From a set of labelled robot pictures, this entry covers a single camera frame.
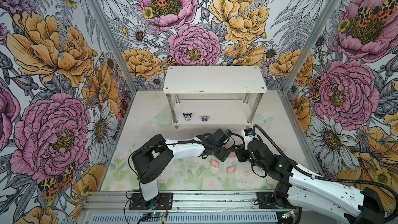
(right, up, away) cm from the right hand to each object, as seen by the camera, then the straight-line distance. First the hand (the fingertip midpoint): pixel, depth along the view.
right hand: (235, 152), depth 78 cm
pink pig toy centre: (-10, -8, +5) cm, 14 cm away
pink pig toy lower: (-1, -11, +5) cm, 12 cm away
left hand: (-7, -3, +10) cm, 12 cm away
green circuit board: (-36, -26, -8) cm, 45 cm away
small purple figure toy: (-15, +15, +16) cm, 27 cm away
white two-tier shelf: (-8, +30, +40) cm, 51 cm away
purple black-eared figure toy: (-25, +17, +14) cm, 33 cm away
